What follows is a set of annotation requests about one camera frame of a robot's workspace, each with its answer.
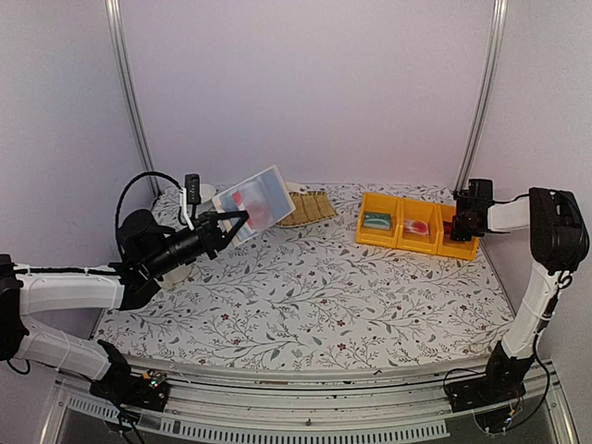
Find aluminium frame post left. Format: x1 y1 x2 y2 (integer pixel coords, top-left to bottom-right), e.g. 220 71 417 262
105 0 154 171

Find yellow bin left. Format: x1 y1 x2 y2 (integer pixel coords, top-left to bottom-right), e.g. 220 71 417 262
355 192 401 248

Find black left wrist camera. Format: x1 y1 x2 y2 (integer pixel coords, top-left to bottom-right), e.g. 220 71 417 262
180 173 202 229

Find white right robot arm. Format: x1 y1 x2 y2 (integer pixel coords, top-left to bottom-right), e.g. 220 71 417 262
450 179 590 365

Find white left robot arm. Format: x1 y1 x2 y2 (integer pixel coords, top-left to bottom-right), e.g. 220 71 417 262
1 209 249 384

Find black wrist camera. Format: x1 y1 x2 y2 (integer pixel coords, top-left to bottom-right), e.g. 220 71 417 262
468 179 493 202
180 173 202 229

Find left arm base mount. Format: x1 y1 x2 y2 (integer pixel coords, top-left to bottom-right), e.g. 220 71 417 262
90 339 171 413

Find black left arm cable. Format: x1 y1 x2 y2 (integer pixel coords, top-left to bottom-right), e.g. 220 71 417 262
115 170 186 232

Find yellow bin middle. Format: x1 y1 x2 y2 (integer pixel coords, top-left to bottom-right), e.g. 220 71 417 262
397 198 439 255

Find aluminium frame post right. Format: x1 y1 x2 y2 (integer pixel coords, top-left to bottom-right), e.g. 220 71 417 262
454 0 508 191

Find white object on tray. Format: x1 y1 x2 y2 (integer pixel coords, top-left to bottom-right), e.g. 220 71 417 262
285 181 307 194

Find green item in bin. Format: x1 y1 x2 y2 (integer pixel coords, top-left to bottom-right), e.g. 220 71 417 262
363 212 392 230

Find red cards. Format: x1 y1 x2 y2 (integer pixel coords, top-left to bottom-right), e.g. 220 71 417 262
443 221 453 236

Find floral patterned table mat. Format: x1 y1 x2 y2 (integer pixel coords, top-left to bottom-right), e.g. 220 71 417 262
95 184 513 371

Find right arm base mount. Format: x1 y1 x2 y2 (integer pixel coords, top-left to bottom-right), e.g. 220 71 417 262
443 356 534 413

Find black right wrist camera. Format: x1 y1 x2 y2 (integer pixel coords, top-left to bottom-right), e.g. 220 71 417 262
468 179 493 202

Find aluminium frame post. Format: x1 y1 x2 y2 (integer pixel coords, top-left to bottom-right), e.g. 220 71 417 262
105 0 154 171
454 0 508 191

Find cream ceramic mug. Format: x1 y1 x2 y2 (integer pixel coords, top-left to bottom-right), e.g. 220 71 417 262
163 264 192 285

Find yellow bin right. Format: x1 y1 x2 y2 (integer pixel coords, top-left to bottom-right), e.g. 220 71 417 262
437 204 479 261

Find yellow bin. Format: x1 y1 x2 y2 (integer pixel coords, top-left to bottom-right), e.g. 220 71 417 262
397 198 439 255
437 204 479 261
355 192 401 248

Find pink red item in bin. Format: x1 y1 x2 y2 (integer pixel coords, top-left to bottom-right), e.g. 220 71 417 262
403 219 429 236

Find aluminium front rail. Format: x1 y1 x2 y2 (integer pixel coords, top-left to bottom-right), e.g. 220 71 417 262
40 357 584 443

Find woven bamboo tray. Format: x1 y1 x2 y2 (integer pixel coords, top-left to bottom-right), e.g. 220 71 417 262
277 191 337 228

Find small white bowl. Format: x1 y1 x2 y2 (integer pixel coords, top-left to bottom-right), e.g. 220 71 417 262
199 183 216 204

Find pink red circle card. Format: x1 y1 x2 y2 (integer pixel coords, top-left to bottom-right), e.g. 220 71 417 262
231 191 271 230

